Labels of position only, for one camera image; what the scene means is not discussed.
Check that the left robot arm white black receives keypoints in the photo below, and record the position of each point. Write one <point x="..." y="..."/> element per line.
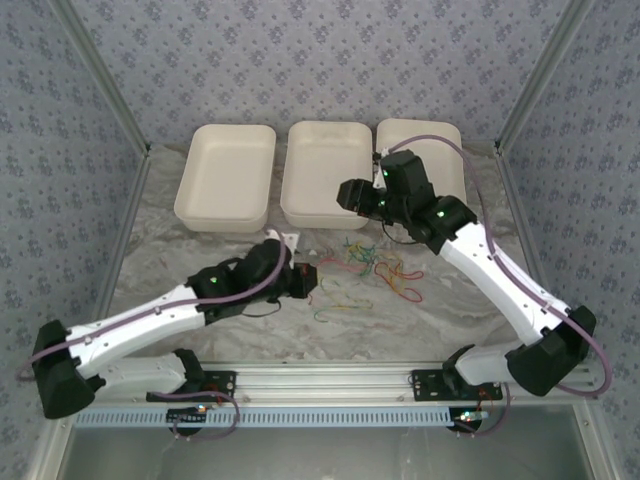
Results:
<point x="150" y="327"/>

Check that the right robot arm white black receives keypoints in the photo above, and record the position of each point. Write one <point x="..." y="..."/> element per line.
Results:
<point x="495" y="290"/>

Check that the cream plastic tray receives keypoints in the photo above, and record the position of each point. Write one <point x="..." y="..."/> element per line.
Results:
<point x="320" y="170"/>
<point x="445" y="170"/>
<point x="225" y="175"/>

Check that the small black adapter board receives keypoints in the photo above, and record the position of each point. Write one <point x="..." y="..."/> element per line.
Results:
<point x="470" y="416"/>
<point x="182" y="415"/>

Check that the grey metal lower panel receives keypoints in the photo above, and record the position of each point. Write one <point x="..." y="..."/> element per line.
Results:
<point x="325" y="455"/>

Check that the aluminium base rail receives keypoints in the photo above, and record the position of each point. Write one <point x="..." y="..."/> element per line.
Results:
<point x="325" y="380"/>

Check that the aluminium table side rail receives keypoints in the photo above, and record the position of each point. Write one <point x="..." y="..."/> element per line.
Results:
<point x="122" y="235"/>
<point x="526" y="235"/>

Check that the aluminium upright frame post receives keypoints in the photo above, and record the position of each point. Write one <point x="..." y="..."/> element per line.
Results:
<point x="543" y="70"/>
<point x="101" y="70"/>

